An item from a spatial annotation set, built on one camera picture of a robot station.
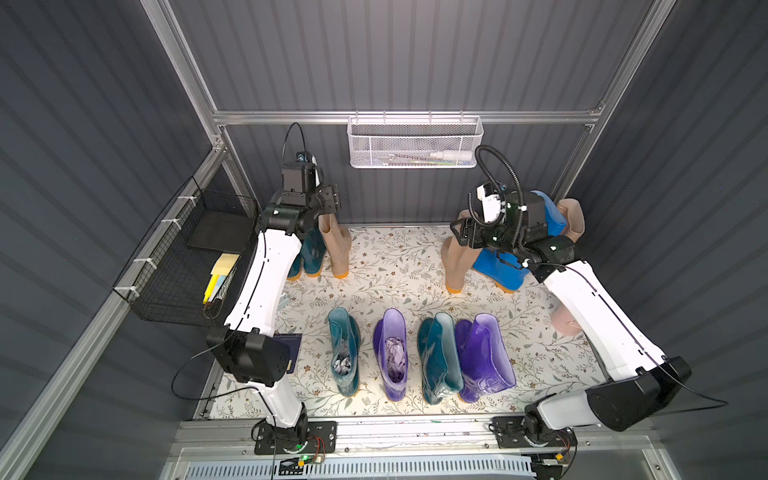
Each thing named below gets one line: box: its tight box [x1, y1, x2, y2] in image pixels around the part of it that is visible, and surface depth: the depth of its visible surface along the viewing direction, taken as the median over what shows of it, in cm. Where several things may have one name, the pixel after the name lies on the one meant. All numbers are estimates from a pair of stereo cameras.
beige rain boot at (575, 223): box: [557, 198, 585, 243], surface depth 88 cm
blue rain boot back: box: [530, 190, 566, 236], surface depth 88 cm
